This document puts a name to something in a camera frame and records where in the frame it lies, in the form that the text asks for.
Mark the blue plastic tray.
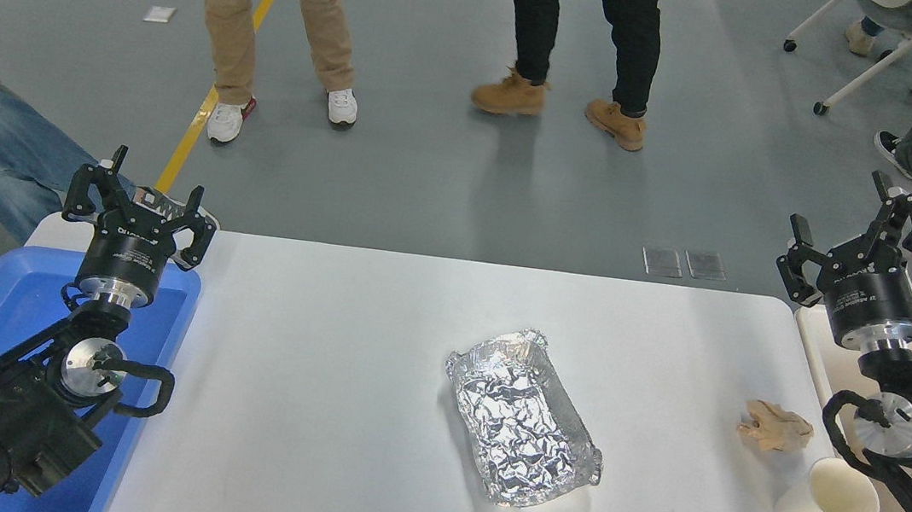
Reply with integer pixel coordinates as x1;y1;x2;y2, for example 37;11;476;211
0;241;205;512

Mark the white-framed wheeled chair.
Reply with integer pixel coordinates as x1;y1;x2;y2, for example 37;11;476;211
775;0;912;126

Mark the silver foil tray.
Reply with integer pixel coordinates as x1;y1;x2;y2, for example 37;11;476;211
430;319;618;512

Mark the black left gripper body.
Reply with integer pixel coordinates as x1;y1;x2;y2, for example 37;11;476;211
74;196;180;299

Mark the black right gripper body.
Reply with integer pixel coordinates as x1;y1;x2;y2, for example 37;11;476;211
810;245;912;357

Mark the crumpled tan paper ball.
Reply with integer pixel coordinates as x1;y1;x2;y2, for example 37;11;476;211
735;398;818;457

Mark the cream paper cup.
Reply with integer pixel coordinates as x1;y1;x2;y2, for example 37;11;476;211
774;451;886;512

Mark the clear floor plate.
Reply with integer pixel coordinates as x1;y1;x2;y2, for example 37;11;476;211
642;245;686;279
683;249;729;283

